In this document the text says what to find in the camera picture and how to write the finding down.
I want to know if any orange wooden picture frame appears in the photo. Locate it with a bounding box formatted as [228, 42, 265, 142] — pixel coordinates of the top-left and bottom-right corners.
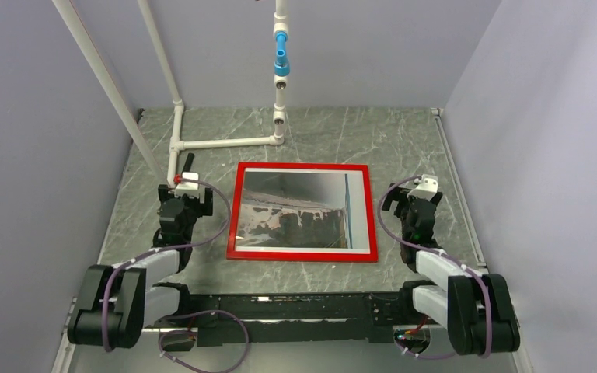
[225, 162, 380, 264]

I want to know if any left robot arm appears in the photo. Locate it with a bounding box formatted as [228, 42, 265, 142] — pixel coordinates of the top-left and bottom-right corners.
[67, 182, 218, 352]

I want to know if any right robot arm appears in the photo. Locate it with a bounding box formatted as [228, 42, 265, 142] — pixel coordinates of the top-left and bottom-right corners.
[377, 175, 521, 357]

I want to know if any white PVC pipe stand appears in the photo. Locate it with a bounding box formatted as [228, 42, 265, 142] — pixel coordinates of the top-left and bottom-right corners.
[53, 1, 288, 188]

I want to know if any blue pipe fitting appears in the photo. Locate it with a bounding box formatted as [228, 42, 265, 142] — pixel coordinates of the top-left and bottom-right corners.
[274, 31, 290, 77]

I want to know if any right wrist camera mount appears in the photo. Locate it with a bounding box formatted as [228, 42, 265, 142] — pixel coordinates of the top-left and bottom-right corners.
[408, 174, 438, 200]

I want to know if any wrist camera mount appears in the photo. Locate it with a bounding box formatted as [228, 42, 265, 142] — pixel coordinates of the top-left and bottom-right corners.
[408, 174, 438, 200]
[173, 172, 201, 198]

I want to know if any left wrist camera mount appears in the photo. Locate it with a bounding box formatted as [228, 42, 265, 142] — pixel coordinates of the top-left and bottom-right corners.
[173, 172, 201, 198]

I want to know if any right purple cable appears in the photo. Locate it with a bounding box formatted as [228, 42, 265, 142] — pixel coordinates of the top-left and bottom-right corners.
[378, 175, 494, 361]

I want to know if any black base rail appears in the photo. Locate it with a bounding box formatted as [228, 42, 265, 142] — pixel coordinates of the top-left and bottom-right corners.
[147, 291, 424, 347]

